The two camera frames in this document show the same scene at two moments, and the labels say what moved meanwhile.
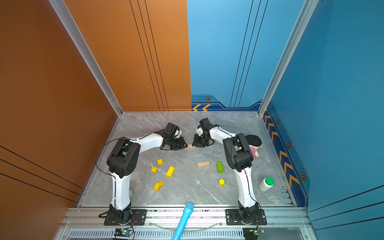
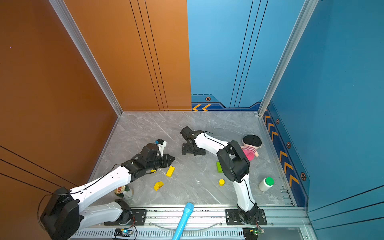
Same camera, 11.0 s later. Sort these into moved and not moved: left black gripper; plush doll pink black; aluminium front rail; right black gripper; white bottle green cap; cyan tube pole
Moved: left black gripper; right black gripper
Not moved: aluminium front rail; plush doll pink black; cyan tube pole; white bottle green cap
